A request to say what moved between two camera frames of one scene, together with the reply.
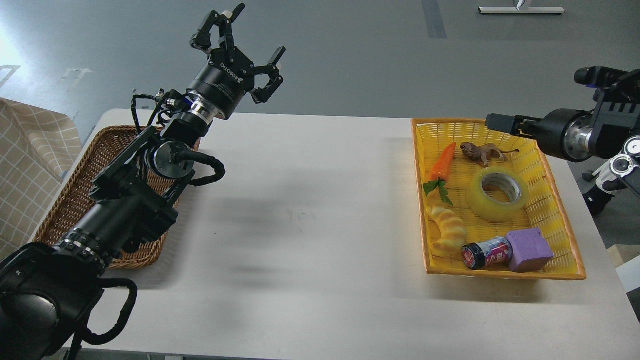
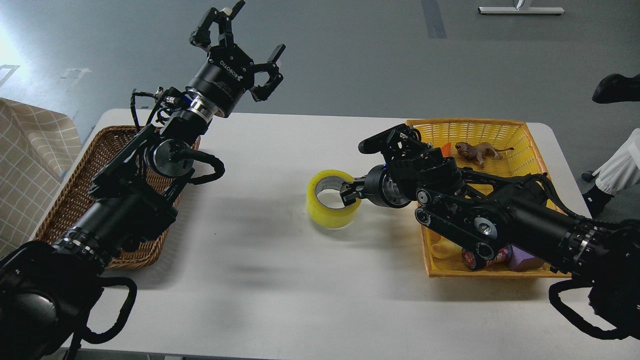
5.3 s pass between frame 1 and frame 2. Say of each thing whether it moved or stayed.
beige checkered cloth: stayed
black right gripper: moved
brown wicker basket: stayed
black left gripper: stayed
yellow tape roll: moved
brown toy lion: stayed
